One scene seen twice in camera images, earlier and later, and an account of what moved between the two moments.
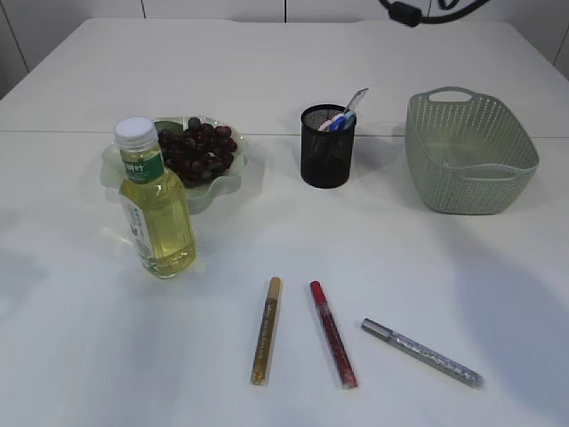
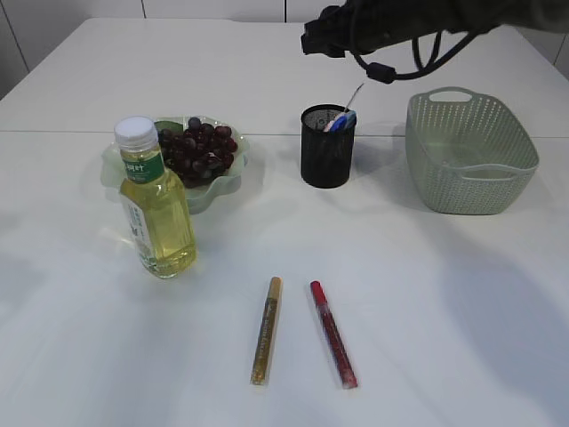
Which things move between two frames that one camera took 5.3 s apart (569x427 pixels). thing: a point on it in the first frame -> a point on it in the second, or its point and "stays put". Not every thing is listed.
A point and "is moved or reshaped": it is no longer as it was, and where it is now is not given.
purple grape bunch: [197, 152] stays put
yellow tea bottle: [154, 203] stays put
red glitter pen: [345, 367] stays put
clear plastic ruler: [356, 99] is moved or reshaped
